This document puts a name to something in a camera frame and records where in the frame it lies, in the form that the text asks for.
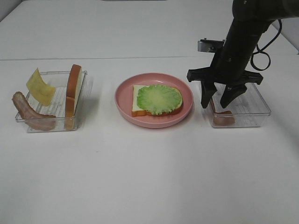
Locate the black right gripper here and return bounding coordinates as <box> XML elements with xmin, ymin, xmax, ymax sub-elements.
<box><xmin>187</xmin><ymin>37</ymin><xmax>263</xmax><ymax>109</ymax></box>

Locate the bacon strip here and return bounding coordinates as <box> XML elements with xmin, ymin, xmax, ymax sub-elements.
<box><xmin>12</xmin><ymin>91</ymin><xmax>56</xmax><ymax>131</ymax></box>
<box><xmin>210</xmin><ymin>99</ymin><xmax>235</xmax><ymax>127</ymax></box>

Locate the green lettuce leaf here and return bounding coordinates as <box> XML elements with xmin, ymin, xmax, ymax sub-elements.
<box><xmin>136</xmin><ymin>84</ymin><xmax>183</xmax><ymax>116</ymax></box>

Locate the bread slice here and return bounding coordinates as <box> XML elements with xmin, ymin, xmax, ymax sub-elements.
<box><xmin>64</xmin><ymin>64</ymin><xmax>82</xmax><ymax>130</ymax></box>
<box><xmin>131</xmin><ymin>84</ymin><xmax>184</xmax><ymax>118</ymax></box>

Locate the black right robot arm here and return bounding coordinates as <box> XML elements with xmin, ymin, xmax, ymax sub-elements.
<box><xmin>187</xmin><ymin>0</ymin><xmax>299</xmax><ymax>108</ymax></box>

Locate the right clear plastic container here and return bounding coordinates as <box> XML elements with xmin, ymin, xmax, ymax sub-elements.
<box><xmin>204</xmin><ymin>82</ymin><xmax>271</xmax><ymax>128</ymax></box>

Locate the clear plastic container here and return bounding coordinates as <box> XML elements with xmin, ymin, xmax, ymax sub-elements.
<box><xmin>15</xmin><ymin>70</ymin><xmax>93</xmax><ymax>133</ymax></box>
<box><xmin>204</xmin><ymin>82</ymin><xmax>271</xmax><ymax>128</ymax></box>

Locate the pink round plate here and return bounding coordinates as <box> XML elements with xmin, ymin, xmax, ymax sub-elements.
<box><xmin>115</xmin><ymin>73</ymin><xmax>193</xmax><ymax>128</ymax></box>

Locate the left clear plastic container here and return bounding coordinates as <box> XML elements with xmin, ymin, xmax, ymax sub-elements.
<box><xmin>15</xmin><ymin>70</ymin><xmax>93</xmax><ymax>133</ymax></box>

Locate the yellow cheese slice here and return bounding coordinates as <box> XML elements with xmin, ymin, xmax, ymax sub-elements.
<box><xmin>26</xmin><ymin>68</ymin><xmax>56</xmax><ymax>106</ymax></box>

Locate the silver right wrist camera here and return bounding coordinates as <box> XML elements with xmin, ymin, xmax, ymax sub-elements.
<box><xmin>197</xmin><ymin>38</ymin><xmax>225</xmax><ymax>53</ymax></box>

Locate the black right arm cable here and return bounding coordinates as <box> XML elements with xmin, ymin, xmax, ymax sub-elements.
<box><xmin>249</xmin><ymin>19</ymin><xmax>283</xmax><ymax>71</ymax></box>

